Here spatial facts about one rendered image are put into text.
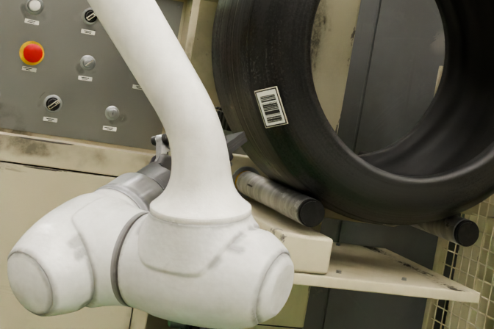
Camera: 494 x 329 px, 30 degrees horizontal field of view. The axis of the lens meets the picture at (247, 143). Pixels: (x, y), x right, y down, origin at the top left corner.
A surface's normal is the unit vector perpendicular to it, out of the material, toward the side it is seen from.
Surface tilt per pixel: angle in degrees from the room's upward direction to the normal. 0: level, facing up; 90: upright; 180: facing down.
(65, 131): 90
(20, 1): 90
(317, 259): 90
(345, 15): 90
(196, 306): 118
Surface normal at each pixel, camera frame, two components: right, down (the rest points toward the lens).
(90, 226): 0.05, -0.65
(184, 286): -0.44, 0.11
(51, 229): -0.11, -0.80
